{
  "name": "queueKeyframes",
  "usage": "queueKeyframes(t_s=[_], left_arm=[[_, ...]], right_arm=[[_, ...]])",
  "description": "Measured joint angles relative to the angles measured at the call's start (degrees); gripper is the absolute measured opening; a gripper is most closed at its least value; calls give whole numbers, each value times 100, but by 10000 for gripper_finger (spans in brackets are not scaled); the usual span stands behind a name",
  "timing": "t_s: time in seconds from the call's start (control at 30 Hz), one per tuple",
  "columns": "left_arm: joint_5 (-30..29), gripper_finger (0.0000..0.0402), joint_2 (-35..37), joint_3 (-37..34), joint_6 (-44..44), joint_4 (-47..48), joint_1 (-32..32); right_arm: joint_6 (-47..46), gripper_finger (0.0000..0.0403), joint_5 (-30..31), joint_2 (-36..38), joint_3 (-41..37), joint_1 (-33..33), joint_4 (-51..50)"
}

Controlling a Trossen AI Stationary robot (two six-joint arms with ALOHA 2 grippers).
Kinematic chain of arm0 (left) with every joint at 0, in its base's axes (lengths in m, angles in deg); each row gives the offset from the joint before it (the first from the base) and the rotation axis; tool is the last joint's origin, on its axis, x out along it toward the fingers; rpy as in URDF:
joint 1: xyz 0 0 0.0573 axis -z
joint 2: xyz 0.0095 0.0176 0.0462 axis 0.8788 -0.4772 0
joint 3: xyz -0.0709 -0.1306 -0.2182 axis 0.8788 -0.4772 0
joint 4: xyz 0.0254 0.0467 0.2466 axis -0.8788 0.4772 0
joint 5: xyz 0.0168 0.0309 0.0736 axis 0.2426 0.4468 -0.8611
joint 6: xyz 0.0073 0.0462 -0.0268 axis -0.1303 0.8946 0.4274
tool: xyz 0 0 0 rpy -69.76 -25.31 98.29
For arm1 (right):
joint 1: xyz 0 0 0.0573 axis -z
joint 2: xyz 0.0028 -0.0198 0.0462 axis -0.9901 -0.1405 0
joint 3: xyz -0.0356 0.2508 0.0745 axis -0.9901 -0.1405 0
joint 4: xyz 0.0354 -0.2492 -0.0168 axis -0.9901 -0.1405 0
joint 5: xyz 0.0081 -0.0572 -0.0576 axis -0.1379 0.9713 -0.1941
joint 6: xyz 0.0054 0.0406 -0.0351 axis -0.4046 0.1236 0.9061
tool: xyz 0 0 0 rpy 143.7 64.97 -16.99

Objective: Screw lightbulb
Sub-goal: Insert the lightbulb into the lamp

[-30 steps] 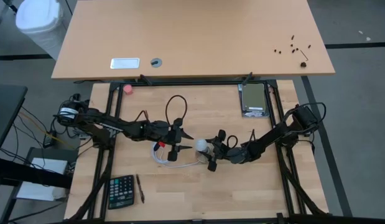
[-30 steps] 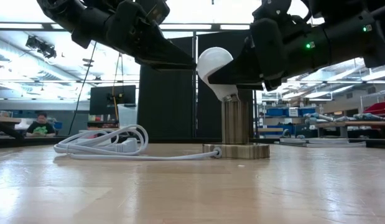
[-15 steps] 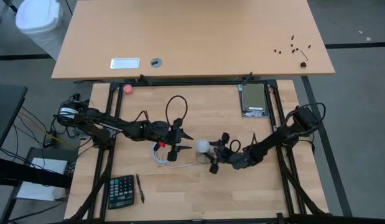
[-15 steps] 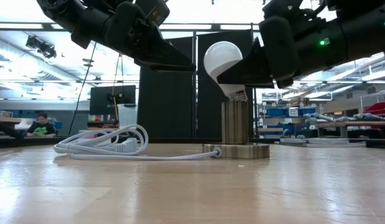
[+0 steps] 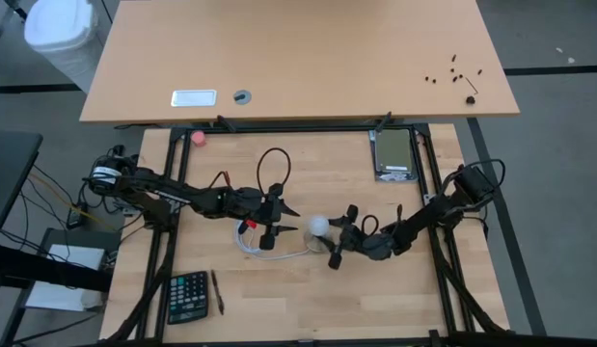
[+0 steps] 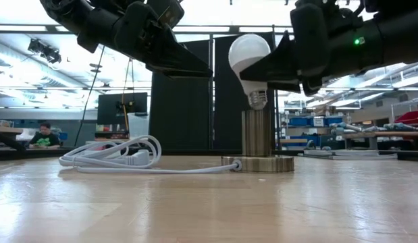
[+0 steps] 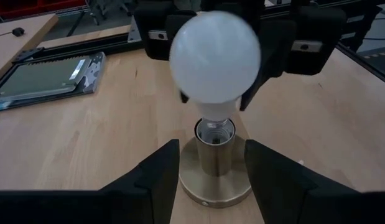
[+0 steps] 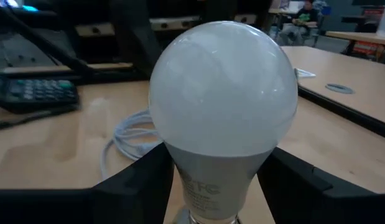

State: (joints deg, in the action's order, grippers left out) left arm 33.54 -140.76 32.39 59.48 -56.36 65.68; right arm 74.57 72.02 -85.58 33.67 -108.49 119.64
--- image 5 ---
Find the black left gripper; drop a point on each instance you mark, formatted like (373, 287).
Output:
(271, 212)

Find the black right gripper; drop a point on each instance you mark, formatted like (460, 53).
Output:
(351, 238)

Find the white LED lightbulb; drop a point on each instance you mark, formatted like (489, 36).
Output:
(319, 225)

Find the brushed metal lamp base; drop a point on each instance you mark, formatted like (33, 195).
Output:
(317, 243)

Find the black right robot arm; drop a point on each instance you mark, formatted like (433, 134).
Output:
(423, 217)

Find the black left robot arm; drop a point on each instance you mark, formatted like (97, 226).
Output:
(182, 193)

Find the dark pen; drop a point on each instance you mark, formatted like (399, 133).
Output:
(217, 294)

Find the silver hard drive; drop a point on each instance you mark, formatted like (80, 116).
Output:
(393, 152)

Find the black clamp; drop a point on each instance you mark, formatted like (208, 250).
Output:
(383, 122)
(225, 123)

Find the black calculator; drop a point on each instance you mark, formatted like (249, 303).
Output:
(188, 296)

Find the grey round desk grommet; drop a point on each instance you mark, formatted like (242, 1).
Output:
(242, 97)

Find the light wooden desk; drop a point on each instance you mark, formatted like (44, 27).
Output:
(303, 48)

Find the small black knob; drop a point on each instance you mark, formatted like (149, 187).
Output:
(470, 100)

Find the black hex key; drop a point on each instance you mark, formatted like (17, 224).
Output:
(471, 84)

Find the black power adapter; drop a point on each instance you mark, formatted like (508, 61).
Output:
(77, 217)

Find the white box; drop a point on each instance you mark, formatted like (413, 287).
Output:
(76, 255)

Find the black stand bar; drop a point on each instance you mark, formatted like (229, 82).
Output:
(37, 270)

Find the black side desk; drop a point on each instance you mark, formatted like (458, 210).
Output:
(8, 168)

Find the white plastic bin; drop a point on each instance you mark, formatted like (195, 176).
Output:
(62, 34)

